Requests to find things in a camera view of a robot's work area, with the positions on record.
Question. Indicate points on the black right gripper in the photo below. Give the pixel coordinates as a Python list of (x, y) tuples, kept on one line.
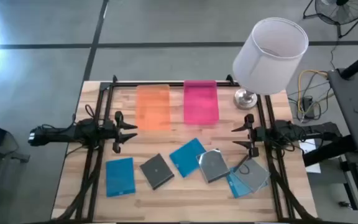
[(255, 135)]

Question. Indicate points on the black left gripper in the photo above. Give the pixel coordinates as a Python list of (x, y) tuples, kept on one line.
[(110, 132)]

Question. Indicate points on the blue plastic media case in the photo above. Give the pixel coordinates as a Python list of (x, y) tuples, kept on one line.
[(185, 158), (120, 177), (236, 188)]

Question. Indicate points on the dark grey jewel case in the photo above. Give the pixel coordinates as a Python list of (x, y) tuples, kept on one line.
[(156, 171)]

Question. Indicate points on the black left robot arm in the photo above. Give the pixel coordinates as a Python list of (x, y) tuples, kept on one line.
[(64, 133)]

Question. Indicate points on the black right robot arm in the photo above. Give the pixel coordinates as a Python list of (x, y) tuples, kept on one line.
[(309, 130)]

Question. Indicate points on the orange translucent plastic bin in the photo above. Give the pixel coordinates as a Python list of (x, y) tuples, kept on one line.
[(152, 107)]

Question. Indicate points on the pink translucent plastic bin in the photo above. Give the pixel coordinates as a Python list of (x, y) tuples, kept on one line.
[(200, 102)]

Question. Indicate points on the white paper sheet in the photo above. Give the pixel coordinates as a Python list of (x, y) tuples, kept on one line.
[(310, 147)]

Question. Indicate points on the black power adapter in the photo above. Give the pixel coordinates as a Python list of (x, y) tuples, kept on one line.
[(307, 102)]

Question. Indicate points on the white shade table lamp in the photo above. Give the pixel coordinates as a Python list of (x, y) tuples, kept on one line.
[(269, 62)]

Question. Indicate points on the black desk support bar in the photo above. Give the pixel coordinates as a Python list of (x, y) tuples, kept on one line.
[(325, 152)]

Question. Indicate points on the grey desk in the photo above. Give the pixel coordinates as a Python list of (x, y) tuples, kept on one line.
[(353, 109)]

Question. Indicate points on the small black floor object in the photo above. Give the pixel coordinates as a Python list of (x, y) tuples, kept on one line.
[(343, 204)]

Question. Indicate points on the black floor fan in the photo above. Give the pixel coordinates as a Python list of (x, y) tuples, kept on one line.
[(343, 15)]

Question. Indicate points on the black metal table frame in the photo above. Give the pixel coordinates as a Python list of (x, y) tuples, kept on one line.
[(172, 84)]

